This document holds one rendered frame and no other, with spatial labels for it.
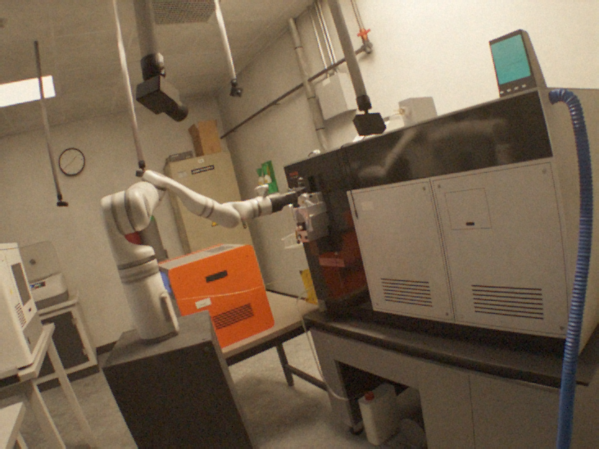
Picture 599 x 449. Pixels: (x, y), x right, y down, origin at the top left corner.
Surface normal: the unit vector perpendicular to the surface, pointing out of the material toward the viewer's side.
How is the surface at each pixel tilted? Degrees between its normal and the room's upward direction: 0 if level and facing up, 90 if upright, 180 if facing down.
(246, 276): 90
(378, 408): 90
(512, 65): 80
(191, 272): 90
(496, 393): 90
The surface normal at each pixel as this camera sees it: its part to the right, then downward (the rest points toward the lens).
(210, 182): 0.54, -0.07
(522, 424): -0.81, 0.25
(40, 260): 0.58, 0.18
